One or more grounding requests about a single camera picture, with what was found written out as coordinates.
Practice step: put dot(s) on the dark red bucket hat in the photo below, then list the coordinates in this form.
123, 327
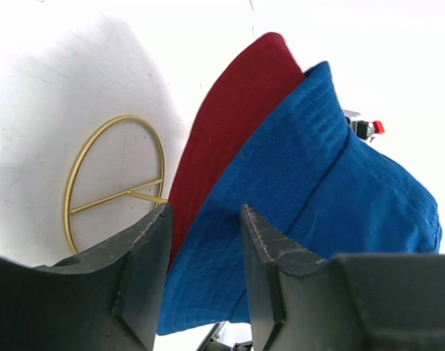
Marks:
243, 96

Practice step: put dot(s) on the gold wire hat stand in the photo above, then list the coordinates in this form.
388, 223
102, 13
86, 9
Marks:
117, 177

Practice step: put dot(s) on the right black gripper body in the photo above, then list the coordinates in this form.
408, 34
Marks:
226, 336

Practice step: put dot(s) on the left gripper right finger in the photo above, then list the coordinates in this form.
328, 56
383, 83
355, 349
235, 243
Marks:
299, 301

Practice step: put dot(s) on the blue bucket hat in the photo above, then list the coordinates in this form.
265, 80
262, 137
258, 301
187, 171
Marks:
313, 179

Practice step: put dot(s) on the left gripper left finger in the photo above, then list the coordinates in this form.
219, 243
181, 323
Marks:
107, 297

